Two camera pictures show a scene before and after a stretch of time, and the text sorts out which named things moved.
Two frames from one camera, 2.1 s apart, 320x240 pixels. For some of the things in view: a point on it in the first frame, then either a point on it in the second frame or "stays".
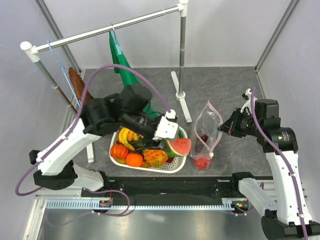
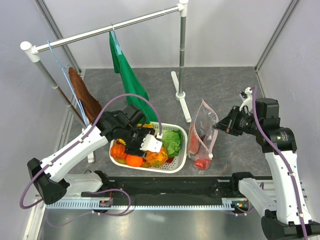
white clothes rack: x=32 y=53 stays
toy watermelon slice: x=180 y=147 to x=193 y=142
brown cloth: x=79 y=85 stays
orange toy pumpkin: x=119 y=151 stays
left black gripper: x=158 y=118 to x=131 y=150
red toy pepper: x=169 y=160 stays
